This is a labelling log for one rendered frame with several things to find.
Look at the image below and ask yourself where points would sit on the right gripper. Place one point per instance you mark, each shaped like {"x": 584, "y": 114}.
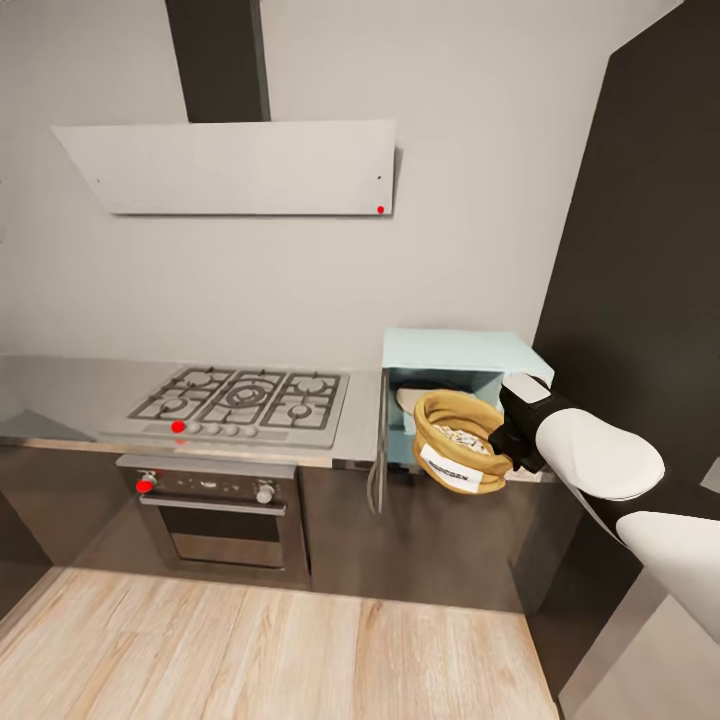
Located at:
{"x": 522, "y": 452}

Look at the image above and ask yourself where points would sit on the range hood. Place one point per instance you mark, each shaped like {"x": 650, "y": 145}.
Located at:
{"x": 232, "y": 158}

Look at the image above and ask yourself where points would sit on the fridge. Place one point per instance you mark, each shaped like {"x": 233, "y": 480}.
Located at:
{"x": 631, "y": 328}

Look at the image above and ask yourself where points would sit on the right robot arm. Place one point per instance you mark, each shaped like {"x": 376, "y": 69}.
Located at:
{"x": 669, "y": 522}

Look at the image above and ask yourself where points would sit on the oven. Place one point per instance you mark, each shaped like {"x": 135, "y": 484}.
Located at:
{"x": 219, "y": 517}

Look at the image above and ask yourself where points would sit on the burner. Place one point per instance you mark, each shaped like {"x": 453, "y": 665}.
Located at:
{"x": 237, "y": 404}

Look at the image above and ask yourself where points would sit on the microwave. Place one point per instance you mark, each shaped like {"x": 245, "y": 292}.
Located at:
{"x": 418, "y": 361}

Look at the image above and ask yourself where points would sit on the popcorn bag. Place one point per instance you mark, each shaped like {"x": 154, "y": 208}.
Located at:
{"x": 458, "y": 466}

